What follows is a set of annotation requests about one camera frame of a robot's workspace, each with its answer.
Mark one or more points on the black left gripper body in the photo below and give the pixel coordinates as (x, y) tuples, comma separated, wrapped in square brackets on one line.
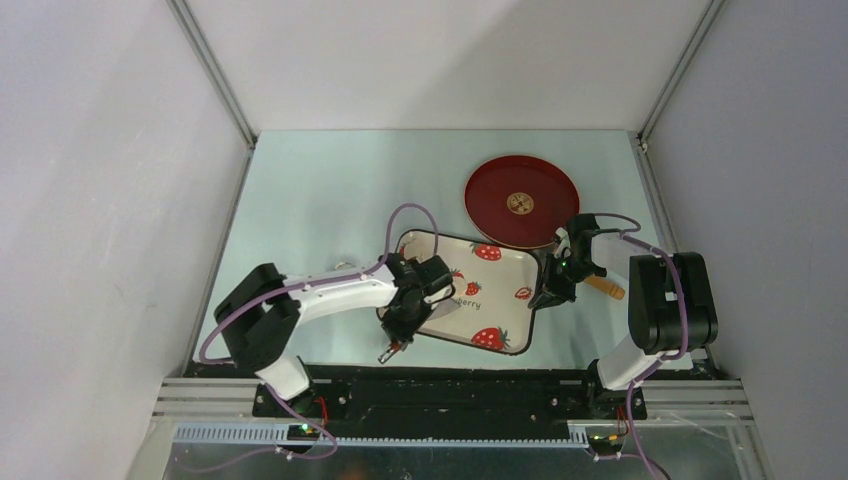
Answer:
[(397, 313)]

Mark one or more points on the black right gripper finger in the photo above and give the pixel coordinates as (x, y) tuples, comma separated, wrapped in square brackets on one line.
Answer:
[(552, 268), (552, 293)]

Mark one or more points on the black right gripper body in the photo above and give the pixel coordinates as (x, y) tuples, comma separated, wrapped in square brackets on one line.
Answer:
[(576, 271)]

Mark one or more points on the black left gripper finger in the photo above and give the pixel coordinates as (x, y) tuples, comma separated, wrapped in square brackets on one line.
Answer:
[(394, 330), (411, 326)]

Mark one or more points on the metal scraper wooden handle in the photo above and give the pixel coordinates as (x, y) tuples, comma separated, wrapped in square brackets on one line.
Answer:
[(430, 312)]

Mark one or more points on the white dough piece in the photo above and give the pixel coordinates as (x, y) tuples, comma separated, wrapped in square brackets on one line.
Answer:
[(413, 250)]

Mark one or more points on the strawberry print rectangular tray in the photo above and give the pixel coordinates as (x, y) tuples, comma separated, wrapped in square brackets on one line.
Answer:
[(493, 287)]

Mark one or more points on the round red lacquer tray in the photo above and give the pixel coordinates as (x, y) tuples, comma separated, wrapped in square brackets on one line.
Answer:
[(519, 201)]

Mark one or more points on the wooden dough roller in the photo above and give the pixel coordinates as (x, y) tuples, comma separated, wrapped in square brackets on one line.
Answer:
[(606, 286)]

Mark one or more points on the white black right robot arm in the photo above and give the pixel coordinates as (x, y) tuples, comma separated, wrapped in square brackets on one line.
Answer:
[(670, 306)]

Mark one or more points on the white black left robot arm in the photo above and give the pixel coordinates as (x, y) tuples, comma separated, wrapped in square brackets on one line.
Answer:
[(257, 319)]

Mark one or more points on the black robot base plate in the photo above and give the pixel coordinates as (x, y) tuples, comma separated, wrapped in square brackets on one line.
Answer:
[(417, 403)]

